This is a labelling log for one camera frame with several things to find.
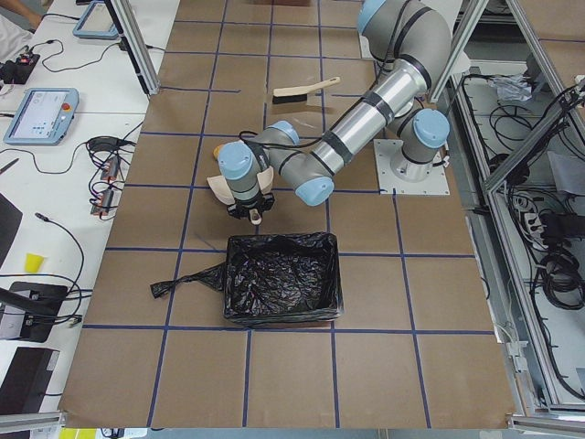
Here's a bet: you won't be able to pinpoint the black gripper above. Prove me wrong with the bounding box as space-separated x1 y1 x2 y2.
227 192 275 220

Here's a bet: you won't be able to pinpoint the beige plastic dustpan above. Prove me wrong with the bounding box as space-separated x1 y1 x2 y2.
207 166 274 225

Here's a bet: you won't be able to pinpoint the beige hand brush black bristles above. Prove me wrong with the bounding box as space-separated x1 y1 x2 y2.
271 77 341 104

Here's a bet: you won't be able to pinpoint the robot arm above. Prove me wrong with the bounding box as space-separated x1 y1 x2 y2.
218 1 452 224
360 31 395 75

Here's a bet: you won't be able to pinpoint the bin with black trash bag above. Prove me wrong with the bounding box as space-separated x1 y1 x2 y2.
150 231 344 327

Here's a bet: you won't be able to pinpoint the blue teach pendant near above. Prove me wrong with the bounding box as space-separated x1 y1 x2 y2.
3 88 80 146

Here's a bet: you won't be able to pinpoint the blue teach pendant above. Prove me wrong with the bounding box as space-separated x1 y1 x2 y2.
72 1 118 40
3 88 80 146

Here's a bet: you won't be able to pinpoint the yellow paper cup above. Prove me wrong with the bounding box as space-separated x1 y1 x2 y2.
24 252 47 273

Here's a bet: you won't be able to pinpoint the blue teach pendant far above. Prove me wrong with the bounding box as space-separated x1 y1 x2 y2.
72 1 118 40

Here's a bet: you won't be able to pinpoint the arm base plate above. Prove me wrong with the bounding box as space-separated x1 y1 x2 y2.
374 139 450 197

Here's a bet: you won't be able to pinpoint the aluminium frame post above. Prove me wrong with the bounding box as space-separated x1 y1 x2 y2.
105 0 160 96

